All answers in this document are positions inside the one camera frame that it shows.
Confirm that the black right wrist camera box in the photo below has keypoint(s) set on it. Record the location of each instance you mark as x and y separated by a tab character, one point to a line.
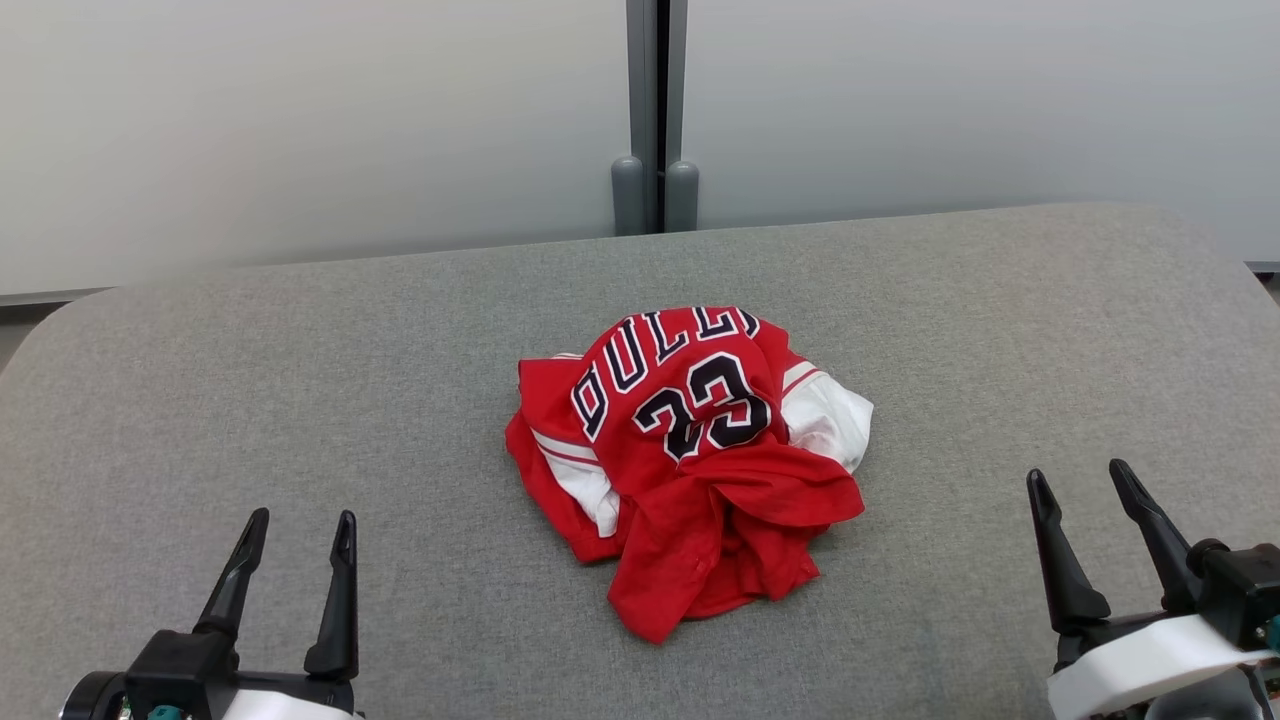
1240	590

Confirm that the grey rounded partition post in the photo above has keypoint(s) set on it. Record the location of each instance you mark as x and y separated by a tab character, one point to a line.
627	195
682	195

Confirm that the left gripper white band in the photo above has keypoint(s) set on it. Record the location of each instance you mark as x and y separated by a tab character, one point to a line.
300	705

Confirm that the grey vertical partition frame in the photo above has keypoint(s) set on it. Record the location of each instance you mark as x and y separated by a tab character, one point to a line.
640	80

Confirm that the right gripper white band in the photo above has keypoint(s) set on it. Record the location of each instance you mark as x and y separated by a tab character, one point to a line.
1130	662

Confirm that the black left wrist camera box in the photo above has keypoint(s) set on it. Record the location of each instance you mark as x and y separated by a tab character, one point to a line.
180	665

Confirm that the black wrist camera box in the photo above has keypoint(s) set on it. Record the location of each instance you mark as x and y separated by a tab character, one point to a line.
1240	590
180	665

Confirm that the red Bulls 23 jersey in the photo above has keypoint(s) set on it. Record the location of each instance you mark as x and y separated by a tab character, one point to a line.
680	350

